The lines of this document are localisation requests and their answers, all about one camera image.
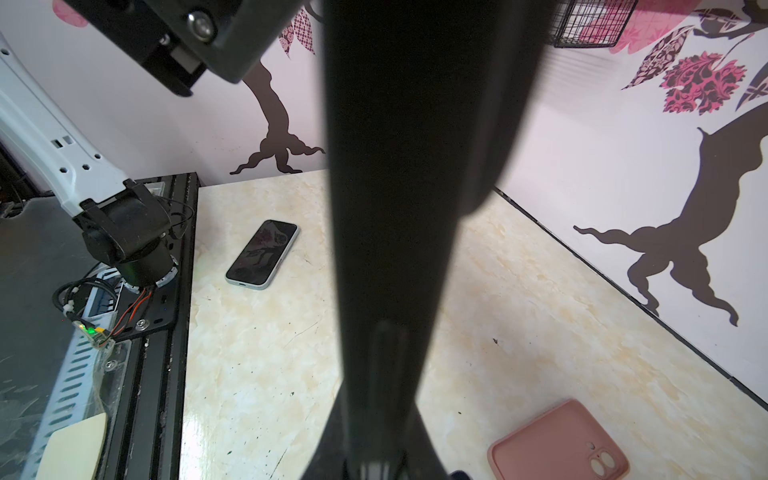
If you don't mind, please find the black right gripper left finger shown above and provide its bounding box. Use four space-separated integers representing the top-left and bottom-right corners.
301 389 360 480

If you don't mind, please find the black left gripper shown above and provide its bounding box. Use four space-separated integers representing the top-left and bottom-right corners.
67 0 302 97

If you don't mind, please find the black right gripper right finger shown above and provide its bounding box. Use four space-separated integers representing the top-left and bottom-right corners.
401 407 450 480

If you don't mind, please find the pink phone case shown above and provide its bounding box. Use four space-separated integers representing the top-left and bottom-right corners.
487 399 630 480

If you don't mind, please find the black phone case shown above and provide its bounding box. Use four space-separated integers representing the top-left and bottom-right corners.
320 0 556 480

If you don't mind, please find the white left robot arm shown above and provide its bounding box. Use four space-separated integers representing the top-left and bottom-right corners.
1 1 301 289

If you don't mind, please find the beige wooden spatula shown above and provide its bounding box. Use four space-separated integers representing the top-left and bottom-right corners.
36 412 108 480

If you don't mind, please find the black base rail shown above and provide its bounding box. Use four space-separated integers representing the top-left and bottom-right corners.
97 173 200 479

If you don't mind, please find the white slotted cable duct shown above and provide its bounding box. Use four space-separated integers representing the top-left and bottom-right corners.
21 286 116 479

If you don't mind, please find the black wire basket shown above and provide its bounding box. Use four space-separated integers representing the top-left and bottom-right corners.
547 0 638 49

